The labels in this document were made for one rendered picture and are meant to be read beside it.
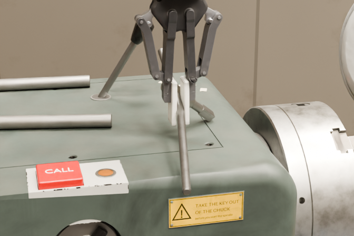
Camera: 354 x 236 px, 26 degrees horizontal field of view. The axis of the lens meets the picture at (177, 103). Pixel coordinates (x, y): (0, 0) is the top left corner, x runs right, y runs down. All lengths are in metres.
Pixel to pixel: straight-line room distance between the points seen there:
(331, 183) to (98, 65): 2.41
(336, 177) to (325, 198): 0.04
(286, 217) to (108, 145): 0.29
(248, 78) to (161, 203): 2.60
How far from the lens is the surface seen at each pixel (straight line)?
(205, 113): 1.24
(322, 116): 1.36
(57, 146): 1.17
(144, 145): 1.16
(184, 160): 1.05
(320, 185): 1.29
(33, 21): 3.56
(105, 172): 1.07
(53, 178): 1.04
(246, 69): 3.63
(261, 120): 1.37
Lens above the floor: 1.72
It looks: 20 degrees down
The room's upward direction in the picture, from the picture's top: straight up
